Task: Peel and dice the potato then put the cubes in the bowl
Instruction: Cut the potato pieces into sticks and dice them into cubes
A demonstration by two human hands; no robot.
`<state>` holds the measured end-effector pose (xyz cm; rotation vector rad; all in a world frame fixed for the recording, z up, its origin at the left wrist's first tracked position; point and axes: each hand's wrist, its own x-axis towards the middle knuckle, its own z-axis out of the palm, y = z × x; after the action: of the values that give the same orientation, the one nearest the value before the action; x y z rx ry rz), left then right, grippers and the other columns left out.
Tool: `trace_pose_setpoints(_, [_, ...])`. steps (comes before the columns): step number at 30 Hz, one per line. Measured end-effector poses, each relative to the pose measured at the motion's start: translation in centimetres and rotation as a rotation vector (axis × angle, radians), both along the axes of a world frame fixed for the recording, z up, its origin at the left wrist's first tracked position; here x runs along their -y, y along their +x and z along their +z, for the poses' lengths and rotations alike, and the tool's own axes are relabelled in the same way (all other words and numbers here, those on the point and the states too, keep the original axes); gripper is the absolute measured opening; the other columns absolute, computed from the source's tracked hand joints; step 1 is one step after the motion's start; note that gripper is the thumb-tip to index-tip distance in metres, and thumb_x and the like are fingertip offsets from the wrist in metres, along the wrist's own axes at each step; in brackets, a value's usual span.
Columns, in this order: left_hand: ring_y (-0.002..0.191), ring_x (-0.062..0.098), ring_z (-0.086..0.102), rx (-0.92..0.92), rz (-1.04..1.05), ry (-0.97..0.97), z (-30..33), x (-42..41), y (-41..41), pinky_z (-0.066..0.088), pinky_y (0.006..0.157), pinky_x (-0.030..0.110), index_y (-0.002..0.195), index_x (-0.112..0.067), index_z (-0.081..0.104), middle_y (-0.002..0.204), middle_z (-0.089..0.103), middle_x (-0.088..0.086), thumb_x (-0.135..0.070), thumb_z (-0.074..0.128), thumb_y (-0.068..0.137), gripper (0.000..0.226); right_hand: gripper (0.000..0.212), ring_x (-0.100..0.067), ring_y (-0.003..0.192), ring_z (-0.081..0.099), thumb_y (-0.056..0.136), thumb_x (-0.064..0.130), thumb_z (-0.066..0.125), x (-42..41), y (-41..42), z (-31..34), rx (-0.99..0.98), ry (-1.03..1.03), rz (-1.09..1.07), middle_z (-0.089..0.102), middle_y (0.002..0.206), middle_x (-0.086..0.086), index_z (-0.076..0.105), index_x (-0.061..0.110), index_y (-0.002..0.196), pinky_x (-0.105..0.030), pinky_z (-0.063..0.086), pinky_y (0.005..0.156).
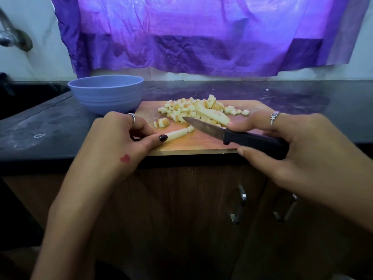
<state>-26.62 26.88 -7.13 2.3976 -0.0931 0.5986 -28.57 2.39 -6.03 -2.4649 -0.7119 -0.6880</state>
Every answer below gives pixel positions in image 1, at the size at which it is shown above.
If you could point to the person's right hand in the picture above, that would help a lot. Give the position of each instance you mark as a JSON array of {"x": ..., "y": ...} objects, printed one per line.
[{"x": 309, "y": 157}]

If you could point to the person's left hand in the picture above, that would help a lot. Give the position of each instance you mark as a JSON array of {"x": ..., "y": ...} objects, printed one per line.
[{"x": 113, "y": 151}]

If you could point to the blue bowl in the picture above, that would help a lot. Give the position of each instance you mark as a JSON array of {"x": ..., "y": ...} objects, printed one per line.
[{"x": 106, "y": 95}]

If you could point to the tan potato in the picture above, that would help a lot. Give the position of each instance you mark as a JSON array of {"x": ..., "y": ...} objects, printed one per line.
[{"x": 178, "y": 133}]

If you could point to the pile of diced potato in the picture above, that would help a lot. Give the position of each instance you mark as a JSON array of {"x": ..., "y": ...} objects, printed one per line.
[{"x": 198, "y": 107}]

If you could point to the person's left forearm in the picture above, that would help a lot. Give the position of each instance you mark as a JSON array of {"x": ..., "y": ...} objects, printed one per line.
[{"x": 67, "y": 236}]

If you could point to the wooden cutting board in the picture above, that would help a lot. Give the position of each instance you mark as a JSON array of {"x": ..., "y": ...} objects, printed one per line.
[{"x": 157, "y": 110}]

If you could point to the white rubber band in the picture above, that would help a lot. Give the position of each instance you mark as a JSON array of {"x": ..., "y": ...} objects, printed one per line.
[{"x": 35, "y": 135}]

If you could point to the dark sink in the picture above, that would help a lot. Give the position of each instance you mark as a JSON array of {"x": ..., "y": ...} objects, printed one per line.
[{"x": 26, "y": 99}]

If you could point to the metal faucet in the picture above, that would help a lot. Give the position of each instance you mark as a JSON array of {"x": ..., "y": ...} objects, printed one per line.
[{"x": 13, "y": 36}]

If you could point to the purple cloth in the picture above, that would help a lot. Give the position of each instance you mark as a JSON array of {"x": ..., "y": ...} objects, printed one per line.
[{"x": 210, "y": 32}]

